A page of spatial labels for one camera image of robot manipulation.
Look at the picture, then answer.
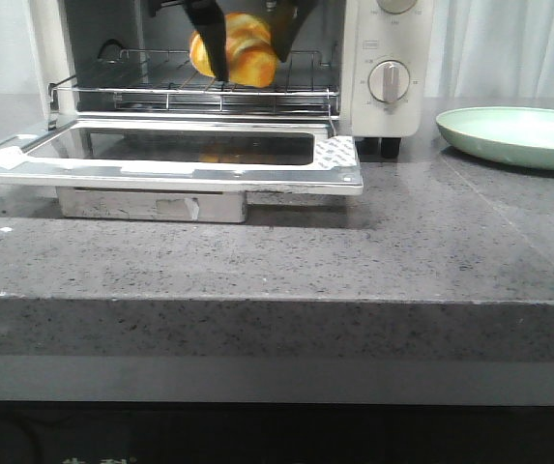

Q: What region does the yellow striped bread roll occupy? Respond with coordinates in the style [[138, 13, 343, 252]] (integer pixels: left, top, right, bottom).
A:
[[189, 12, 279, 89]]

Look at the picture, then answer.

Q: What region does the upper temperature knob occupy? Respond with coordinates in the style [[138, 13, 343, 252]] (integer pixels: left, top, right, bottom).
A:
[[377, 0, 417, 15]]

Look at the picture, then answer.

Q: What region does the light green plate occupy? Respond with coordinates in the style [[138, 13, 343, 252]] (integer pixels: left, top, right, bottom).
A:
[[435, 106, 554, 171]]

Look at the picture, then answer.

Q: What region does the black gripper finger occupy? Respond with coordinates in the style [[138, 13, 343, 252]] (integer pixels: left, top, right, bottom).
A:
[[183, 0, 229, 81], [265, 0, 318, 63]]

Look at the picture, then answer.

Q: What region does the lower timer knob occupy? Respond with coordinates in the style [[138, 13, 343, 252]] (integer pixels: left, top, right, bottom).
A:
[[367, 60, 410, 103]]

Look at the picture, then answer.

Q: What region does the white Toshiba toaster oven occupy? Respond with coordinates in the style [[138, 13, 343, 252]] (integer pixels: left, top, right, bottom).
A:
[[27, 1, 434, 159]]

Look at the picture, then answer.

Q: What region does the glass oven door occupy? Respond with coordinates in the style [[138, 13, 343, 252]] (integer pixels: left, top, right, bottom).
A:
[[0, 113, 364, 222]]

